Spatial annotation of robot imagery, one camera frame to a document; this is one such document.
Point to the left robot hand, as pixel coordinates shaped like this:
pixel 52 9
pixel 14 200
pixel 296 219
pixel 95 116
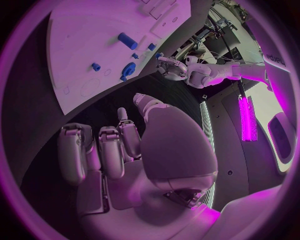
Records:
pixel 172 68

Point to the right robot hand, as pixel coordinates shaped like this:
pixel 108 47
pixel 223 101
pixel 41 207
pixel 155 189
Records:
pixel 168 150

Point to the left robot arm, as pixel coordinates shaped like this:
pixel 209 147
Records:
pixel 218 72

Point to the white task board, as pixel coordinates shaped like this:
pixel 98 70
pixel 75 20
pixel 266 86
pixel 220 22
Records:
pixel 98 46

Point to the blue plug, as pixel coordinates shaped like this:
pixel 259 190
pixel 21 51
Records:
pixel 158 55

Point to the blue block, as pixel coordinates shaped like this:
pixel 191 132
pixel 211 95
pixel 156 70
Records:
pixel 152 46

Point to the small blue peg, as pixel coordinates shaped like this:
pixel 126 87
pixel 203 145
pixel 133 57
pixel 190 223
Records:
pixel 135 55

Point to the blue gear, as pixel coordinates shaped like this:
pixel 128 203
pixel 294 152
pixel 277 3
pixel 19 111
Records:
pixel 129 68

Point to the blue long cylinder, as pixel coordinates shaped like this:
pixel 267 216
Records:
pixel 127 41

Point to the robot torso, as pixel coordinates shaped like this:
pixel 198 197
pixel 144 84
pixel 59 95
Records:
pixel 236 140

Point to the blue short cylinder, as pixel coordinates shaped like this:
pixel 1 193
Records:
pixel 96 66

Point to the glowing light bar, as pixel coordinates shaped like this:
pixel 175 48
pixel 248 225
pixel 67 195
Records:
pixel 247 120

